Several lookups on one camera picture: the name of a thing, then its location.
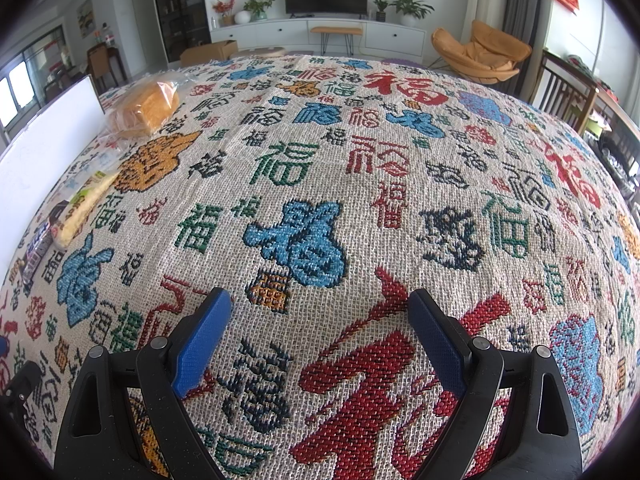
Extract framed wall painting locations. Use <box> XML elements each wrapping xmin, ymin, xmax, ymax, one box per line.
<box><xmin>77</xmin><ymin>0</ymin><xmax>96</xmax><ymax>39</ymax></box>

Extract white television cabinet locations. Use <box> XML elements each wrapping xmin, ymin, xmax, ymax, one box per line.
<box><xmin>210</xmin><ymin>16</ymin><xmax>442</xmax><ymax>60</ymax></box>

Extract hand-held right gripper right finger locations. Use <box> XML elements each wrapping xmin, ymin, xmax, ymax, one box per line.
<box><xmin>407</xmin><ymin>288</ymin><xmax>583</xmax><ymax>480</ymax></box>

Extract bread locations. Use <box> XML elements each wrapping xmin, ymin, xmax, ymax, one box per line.
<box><xmin>106</xmin><ymin>79</ymin><xmax>182</xmax><ymax>139</ymax></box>

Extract white board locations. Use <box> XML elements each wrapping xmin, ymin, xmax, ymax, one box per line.
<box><xmin>0</xmin><ymin>75</ymin><xmax>107</xmax><ymax>273</ymax></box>

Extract wooden bench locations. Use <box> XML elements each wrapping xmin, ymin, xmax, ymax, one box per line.
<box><xmin>310</xmin><ymin>25</ymin><xmax>364</xmax><ymax>56</ymax></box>

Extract large leafy potted plant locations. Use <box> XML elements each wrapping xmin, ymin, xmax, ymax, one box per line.
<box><xmin>390</xmin><ymin>0</ymin><xmax>435</xmax><ymax>28</ymax></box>

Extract dark wooden chair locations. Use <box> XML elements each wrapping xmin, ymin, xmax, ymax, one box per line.
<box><xmin>531</xmin><ymin>50</ymin><xmax>599</xmax><ymax>132</ymax></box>

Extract long black clear snack packet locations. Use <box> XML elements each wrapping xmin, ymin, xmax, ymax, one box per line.
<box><xmin>20</xmin><ymin>200</ymin><xmax>70</xmax><ymax>288</ymax></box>

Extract grey curtain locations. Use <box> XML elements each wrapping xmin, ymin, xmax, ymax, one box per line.
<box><xmin>501</xmin><ymin>0</ymin><xmax>538</xmax><ymax>98</ymax></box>

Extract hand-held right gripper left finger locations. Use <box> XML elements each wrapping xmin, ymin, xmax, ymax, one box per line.
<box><xmin>54</xmin><ymin>287</ymin><xmax>233</xmax><ymax>480</ymax></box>

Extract red flowers in vase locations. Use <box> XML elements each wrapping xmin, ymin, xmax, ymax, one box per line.
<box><xmin>212</xmin><ymin>0</ymin><xmax>236</xmax><ymax>27</ymax></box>

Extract printed blanket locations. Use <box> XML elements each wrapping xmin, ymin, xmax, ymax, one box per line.
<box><xmin>0</xmin><ymin>52</ymin><xmax>640</xmax><ymax>480</ymax></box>

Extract orange lounge chair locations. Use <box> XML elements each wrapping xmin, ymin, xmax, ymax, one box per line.
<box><xmin>431</xmin><ymin>20</ymin><xmax>532</xmax><ymax>86</ymax></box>

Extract cardboard box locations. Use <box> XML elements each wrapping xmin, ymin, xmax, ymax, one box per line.
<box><xmin>179</xmin><ymin>39</ymin><xmax>239</xmax><ymax>68</ymax></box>

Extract brown dining chair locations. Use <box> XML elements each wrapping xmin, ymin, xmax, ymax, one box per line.
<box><xmin>87</xmin><ymin>44</ymin><xmax>129</xmax><ymax>92</ymax></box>

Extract yellow green snack packet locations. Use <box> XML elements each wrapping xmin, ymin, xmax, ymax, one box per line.
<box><xmin>52</xmin><ymin>170</ymin><xmax>122</xmax><ymax>251</ymax></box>

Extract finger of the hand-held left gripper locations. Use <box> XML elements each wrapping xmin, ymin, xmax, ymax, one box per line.
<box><xmin>0</xmin><ymin>360</ymin><xmax>44</xmax><ymax>426</ymax></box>

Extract clear plastic snack packet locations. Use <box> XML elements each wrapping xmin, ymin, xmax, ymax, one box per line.
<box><xmin>92</xmin><ymin>132</ymin><xmax>128</xmax><ymax>173</ymax></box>

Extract window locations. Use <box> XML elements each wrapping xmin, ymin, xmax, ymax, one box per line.
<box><xmin>0</xmin><ymin>25</ymin><xmax>66</xmax><ymax>133</ymax></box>

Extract black display cabinet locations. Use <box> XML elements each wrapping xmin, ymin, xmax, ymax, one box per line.
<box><xmin>149</xmin><ymin>0</ymin><xmax>212</xmax><ymax>61</ymax></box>

